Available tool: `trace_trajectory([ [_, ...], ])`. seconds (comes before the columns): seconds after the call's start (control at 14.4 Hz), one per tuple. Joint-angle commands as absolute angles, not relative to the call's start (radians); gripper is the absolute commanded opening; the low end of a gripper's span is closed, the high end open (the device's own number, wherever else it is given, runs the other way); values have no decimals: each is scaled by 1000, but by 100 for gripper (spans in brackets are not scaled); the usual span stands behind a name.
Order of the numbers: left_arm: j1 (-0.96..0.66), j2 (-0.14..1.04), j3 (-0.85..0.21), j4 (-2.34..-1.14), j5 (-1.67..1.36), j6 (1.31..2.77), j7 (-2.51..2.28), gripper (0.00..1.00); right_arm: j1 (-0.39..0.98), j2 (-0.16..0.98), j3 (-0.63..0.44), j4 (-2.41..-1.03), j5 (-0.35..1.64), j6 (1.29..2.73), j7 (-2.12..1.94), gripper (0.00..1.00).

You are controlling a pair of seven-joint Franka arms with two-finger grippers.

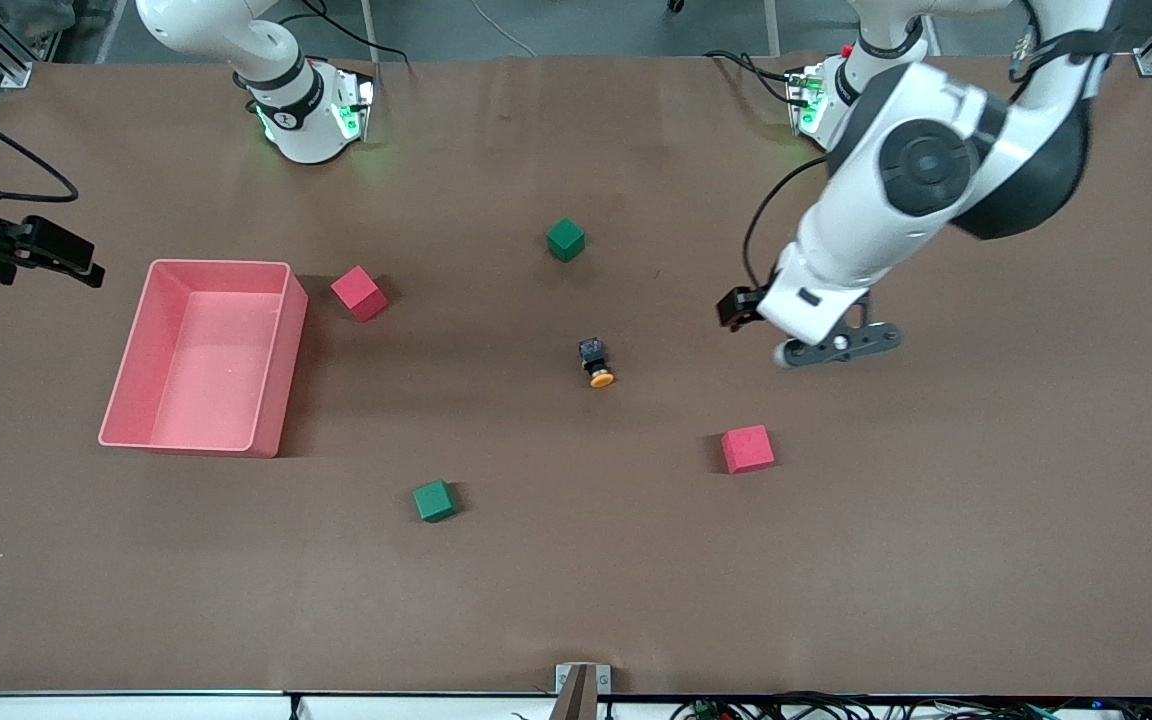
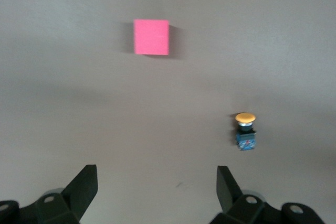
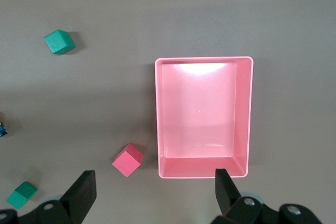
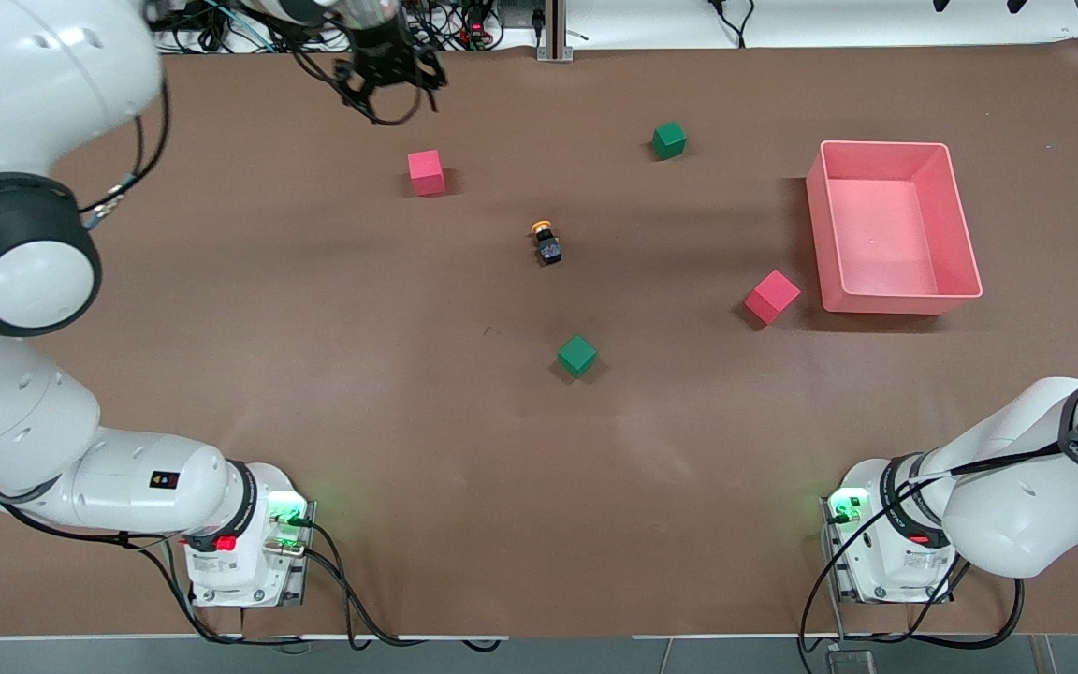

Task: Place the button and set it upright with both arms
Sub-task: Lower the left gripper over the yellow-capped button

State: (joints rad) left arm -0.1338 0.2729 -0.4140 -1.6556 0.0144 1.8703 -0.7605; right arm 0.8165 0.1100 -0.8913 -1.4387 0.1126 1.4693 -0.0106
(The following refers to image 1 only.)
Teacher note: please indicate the black button with orange cap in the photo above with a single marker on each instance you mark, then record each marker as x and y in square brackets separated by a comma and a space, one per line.
[596, 360]

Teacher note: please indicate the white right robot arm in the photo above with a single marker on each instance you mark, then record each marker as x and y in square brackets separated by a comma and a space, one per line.
[296, 125]

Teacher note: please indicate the green cube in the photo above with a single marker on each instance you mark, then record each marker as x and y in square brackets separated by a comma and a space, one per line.
[434, 501]
[566, 240]

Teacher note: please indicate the red cube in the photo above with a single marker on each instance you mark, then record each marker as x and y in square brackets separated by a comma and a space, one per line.
[747, 449]
[360, 293]

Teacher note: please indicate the white table edge rail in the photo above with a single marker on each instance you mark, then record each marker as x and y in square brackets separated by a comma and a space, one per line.
[116, 706]

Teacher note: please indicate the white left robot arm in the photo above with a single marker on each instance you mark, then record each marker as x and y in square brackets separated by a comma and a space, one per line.
[856, 230]

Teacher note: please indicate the silver camera mount bracket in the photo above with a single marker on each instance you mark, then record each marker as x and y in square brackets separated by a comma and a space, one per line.
[583, 680]

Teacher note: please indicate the pink plastic bin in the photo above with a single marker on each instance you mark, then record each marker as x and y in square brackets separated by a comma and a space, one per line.
[206, 380]

